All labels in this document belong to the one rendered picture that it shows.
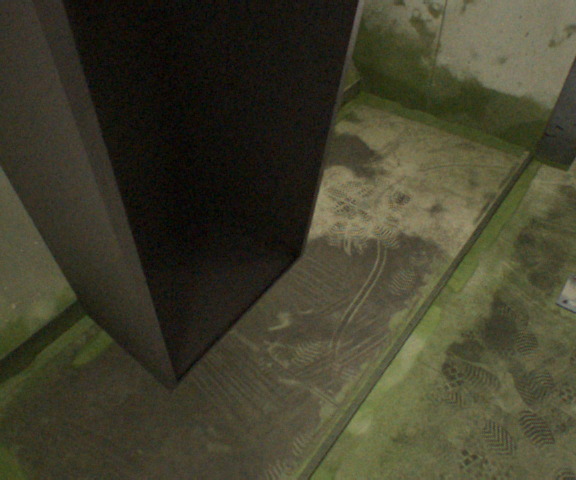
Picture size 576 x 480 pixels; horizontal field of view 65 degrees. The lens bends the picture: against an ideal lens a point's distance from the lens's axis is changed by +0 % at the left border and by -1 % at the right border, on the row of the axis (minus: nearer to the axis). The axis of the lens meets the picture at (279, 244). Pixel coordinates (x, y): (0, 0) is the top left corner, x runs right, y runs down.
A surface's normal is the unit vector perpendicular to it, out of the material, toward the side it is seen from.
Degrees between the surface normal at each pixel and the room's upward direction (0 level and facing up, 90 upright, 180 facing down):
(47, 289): 57
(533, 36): 90
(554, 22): 90
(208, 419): 0
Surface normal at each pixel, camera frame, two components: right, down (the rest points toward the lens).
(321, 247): -0.07, -0.67
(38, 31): -0.62, 0.61
